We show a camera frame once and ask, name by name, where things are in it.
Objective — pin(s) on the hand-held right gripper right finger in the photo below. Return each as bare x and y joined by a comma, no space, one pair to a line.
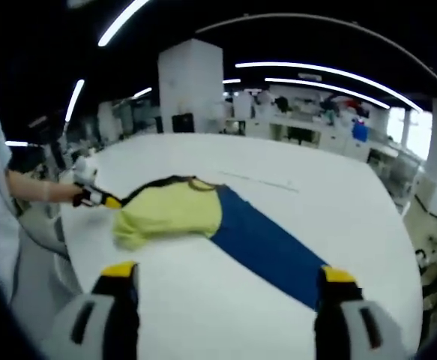
347,330

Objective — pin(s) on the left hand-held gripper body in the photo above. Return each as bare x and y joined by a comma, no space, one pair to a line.
86,171

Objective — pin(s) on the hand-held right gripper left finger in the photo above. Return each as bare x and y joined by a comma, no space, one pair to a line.
90,330

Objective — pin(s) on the yellow blue grey garment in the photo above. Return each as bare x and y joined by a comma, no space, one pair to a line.
173,210

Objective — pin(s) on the person's left hand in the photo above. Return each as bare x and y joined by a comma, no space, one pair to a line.
63,194

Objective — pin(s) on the ceiling light strip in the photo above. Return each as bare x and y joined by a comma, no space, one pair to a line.
297,65
143,92
15,143
120,21
75,99
315,85

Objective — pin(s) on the black box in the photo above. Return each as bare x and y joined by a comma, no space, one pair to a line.
182,123

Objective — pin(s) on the tall white cabinet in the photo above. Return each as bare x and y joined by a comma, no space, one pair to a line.
243,105

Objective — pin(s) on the row of white counters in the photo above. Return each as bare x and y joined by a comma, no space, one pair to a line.
259,129

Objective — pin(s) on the blue container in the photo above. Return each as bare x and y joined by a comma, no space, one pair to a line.
360,131

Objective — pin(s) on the white ceiling vent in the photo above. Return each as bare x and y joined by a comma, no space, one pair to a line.
311,77

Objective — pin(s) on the curved ceiling rail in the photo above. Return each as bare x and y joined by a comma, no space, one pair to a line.
297,17

